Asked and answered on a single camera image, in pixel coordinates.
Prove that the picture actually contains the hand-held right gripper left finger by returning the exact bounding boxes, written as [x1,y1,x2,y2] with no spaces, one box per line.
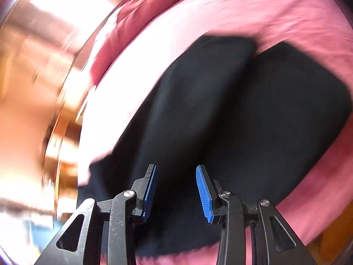
[34,164,158,265]

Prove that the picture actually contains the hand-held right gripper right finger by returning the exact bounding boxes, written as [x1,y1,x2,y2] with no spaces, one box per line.
[195,165,308,265]

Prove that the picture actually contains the black pants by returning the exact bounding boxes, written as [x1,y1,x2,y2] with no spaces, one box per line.
[77,35,352,257]

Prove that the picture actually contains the pink fleece blanket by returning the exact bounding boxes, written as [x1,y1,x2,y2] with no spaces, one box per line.
[79,0,353,265]

